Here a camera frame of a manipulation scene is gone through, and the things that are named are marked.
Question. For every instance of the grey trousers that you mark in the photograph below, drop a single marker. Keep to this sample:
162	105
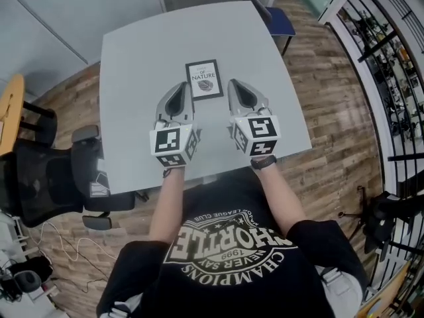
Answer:
341	287

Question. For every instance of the black metal shelf rack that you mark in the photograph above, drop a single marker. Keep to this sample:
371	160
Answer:
391	78

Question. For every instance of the blue chair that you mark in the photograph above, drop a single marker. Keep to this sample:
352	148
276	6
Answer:
280	20

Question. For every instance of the black headphones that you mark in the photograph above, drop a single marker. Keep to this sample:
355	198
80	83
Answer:
28	277

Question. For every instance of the black mesh office chair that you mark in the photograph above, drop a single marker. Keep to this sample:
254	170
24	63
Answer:
49	184

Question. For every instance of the person's right forearm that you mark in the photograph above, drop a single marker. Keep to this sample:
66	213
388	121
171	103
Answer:
281	194

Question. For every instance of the black picture frame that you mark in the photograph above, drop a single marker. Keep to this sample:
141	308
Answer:
212	65

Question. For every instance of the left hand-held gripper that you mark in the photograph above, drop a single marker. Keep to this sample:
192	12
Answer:
167	141

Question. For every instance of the round wooden side table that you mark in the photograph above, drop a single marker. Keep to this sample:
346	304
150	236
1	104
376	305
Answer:
11	111

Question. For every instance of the black printed t-shirt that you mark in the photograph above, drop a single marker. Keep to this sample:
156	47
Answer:
232	277

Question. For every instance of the black swivel chair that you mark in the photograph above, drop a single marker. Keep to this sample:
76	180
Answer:
387	217

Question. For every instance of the grey table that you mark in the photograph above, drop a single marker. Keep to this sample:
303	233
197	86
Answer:
132	78

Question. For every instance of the person's left forearm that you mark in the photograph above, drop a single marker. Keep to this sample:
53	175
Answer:
165	204

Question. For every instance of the black wrist band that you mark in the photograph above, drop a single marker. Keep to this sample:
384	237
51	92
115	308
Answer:
263	162

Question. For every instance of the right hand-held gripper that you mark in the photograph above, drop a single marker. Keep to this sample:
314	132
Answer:
261	129

